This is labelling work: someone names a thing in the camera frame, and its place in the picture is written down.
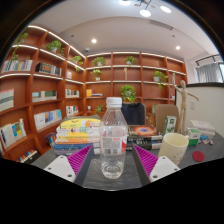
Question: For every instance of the wooden shelf unit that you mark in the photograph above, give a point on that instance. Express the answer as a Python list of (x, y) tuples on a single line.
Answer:
[(40, 100)]

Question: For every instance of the recessed ceiling spotlight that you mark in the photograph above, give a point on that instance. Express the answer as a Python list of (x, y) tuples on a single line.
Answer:
[(94, 40), (177, 47)]

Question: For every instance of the window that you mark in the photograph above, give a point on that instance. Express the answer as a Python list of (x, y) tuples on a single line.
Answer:
[(221, 70)]

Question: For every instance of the white-spined book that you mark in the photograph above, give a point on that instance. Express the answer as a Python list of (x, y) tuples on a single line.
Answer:
[(78, 130)]

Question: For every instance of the dark blue chair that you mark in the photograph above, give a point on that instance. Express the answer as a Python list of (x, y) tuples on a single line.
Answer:
[(133, 114)]

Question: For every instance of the tan chair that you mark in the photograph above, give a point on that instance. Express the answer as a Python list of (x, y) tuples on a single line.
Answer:
[(165, 115)]

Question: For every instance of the ceiling lamp with round lights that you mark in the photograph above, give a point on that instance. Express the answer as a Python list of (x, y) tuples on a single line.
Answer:
[(145, 12)]

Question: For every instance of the flat round red coaster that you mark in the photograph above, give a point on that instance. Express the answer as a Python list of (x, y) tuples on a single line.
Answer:
[(198, 156)]

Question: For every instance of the blue-spined book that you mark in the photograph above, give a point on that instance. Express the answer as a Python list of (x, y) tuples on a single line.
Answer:
[(75, 146)]

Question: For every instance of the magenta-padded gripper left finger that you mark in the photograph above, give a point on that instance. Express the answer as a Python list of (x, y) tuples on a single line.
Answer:
[(60, 166)]

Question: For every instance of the nebula cover book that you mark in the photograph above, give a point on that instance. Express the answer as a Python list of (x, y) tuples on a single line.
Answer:
[(144, 130)]

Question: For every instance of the small green and white box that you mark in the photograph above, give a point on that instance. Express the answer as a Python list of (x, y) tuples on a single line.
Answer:
[(194, 136)]

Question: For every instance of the cream ceramic mug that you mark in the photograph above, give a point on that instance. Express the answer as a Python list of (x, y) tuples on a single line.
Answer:
[(173, 146)]

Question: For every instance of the orange-spined book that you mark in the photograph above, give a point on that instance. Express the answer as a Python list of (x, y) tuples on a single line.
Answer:
[(76, 141)]

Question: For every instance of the small colourful round toy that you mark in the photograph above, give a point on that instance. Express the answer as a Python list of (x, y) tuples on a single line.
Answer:
[(208, 142)]

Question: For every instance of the wooden artist mannequin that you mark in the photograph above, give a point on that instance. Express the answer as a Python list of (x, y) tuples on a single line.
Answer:
[(183, 106)]

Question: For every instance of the ceiling air vent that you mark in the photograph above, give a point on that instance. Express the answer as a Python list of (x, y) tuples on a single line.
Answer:
[(160, 24)]

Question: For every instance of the white wall socket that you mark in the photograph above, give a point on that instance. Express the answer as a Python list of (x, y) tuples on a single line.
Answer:
[(192, 105)]

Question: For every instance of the black-spined book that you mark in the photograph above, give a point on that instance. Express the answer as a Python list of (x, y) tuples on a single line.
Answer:
[(146, 142)]

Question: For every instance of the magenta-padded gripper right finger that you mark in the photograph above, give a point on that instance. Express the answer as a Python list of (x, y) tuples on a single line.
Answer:
[(163, 166)]

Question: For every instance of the black curtain rail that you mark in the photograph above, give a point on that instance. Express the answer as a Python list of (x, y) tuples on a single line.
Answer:
[(208, 58)]

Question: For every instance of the grey curtain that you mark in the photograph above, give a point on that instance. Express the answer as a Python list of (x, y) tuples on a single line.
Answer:
[(206, 72)]

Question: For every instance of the clear plastic water bottle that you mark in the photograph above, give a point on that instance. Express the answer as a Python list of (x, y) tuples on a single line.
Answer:
[(113, 146)]

